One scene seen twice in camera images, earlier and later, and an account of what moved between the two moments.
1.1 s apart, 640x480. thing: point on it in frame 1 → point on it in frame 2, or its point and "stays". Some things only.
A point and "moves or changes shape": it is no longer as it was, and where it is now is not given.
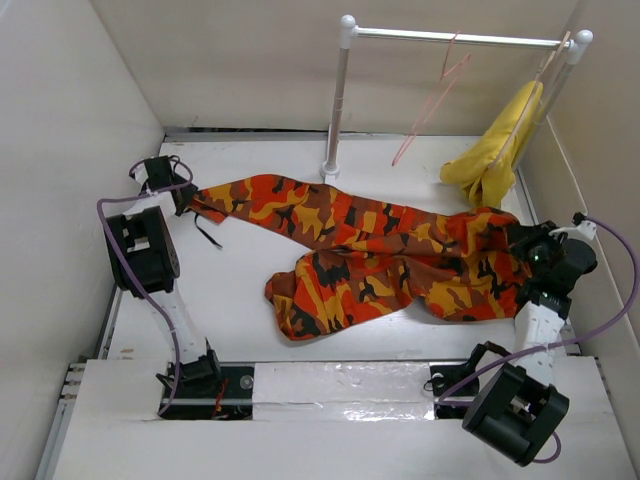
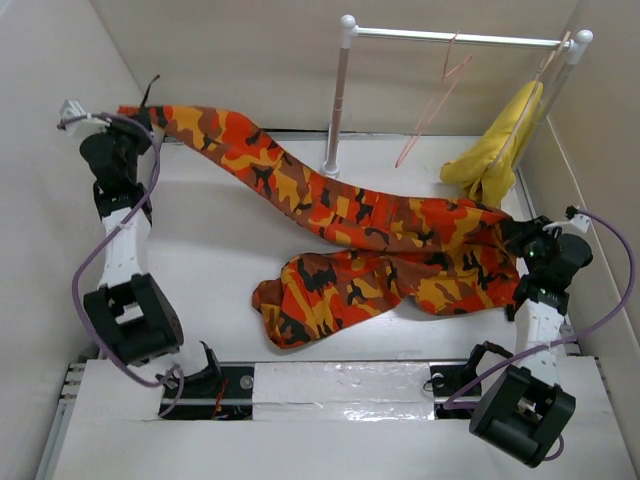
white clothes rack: (575, 46) stays
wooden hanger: (539, 81) stays
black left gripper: (187, 194) → (126, 129)
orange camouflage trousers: (451, 264) moves or changes shape
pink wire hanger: (459, 68) stays
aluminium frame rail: (65, 407) stays
